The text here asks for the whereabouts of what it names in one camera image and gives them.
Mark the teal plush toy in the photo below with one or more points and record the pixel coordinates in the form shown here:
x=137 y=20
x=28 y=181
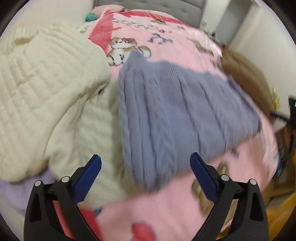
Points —
x=90 y=17

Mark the brown puffer jacket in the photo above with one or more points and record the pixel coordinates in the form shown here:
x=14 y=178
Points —
x=250 y=78

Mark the lavender garment under jacket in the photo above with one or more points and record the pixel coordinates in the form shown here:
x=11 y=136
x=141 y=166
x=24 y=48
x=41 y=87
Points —
x=17 y=194

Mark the pink cartoon fleece blanket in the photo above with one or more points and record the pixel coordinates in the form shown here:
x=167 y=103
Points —
x=177 y=210

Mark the cream quilted jacket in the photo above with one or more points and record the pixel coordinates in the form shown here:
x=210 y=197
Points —
x=59 y=107

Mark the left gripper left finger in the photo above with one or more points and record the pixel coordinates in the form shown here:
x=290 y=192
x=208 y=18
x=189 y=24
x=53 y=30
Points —
x=41 y=220

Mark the purple knit hooded cardigan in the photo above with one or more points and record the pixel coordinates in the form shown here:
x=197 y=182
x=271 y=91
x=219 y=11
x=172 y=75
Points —
x=168 y=112

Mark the pink pillow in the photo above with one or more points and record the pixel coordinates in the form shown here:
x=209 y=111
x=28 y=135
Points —
x=98 y=10

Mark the grey upholstered headboard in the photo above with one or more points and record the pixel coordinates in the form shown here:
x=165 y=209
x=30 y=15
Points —
x=189 y=12

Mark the yellow plush toy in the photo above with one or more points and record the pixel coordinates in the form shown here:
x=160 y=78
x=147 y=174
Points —
x=276 y=100

